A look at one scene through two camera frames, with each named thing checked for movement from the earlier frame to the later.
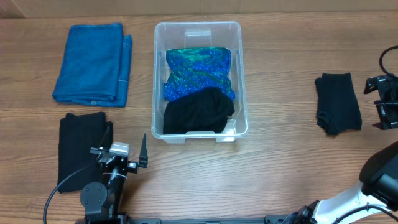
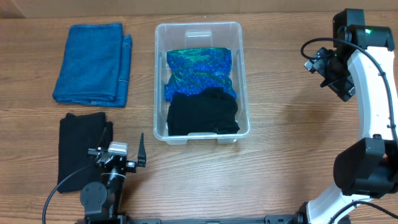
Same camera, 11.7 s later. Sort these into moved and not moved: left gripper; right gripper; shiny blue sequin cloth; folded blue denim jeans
Moved: right gripper
Not moved: left gripper; shiny blue sequin cloth; folded blue denim jeans
